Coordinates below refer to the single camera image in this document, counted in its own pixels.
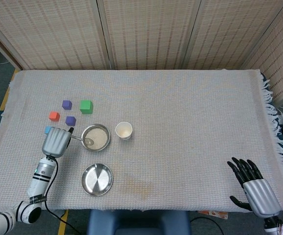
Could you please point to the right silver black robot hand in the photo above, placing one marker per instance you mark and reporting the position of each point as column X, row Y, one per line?
column 262, row 195

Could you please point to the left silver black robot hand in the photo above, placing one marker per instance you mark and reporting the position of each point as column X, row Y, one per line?
column 55, row 142

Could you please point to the blue chair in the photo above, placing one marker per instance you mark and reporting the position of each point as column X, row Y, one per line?
column 136, row 222

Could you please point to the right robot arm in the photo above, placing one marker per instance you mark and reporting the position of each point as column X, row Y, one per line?
column 275, row 224

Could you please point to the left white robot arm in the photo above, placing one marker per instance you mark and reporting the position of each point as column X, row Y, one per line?
column 39, row 180

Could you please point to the light blue cube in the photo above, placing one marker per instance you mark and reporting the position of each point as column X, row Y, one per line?
column 47, row 129

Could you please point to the white woven tablecloth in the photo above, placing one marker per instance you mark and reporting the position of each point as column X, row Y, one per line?
column 180, row 147

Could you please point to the green cube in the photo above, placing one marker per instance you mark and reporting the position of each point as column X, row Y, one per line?
column 86, row 107

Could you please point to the steel bowl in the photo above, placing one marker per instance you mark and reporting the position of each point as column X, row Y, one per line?
column 107, row 144

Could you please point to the orange white package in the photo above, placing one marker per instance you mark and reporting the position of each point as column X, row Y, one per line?
column 214, row 215

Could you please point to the metal spoon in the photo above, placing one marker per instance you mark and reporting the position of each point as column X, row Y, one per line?
column 90, row 141

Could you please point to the woven folding screen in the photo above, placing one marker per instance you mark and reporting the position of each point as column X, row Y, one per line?
column 143, row 34

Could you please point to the steel plate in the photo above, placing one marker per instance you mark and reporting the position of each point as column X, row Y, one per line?
column 97, row 180

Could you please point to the orange cube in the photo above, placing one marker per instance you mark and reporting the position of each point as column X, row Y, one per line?
column 54, row 116

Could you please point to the white powder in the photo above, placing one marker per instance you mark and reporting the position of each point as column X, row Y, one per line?
column 99, row 135

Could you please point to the white paper cup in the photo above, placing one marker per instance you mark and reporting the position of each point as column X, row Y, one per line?
column 124, row 131

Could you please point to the purple cube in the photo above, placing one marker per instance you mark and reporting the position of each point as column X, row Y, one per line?
column 70, row 121
column 67, row 104

